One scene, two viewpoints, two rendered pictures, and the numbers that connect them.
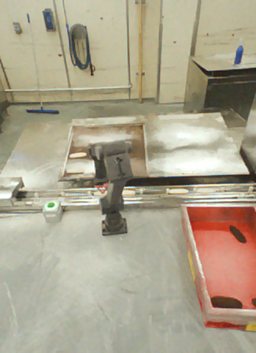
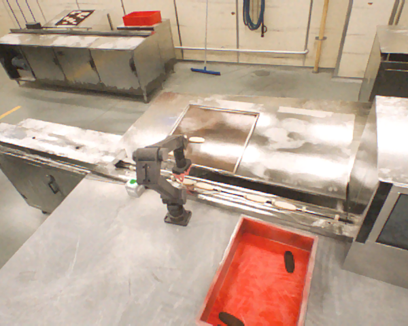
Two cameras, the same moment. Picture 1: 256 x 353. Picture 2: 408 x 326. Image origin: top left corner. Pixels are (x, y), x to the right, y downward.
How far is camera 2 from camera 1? 0.52 m
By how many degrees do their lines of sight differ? 21
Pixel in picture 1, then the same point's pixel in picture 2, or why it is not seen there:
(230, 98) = not seen: outside the picture
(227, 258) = (260, 282)
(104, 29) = not seen: outside the picture
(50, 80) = (219, 39)
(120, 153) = (150, 160)
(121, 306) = (145, 287)
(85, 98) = (252, 61)
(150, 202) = (221, 202)
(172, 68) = (361, 36)
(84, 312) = (117, 280)
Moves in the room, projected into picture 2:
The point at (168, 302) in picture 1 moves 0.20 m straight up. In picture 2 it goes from (182, 301) to (173, 274)
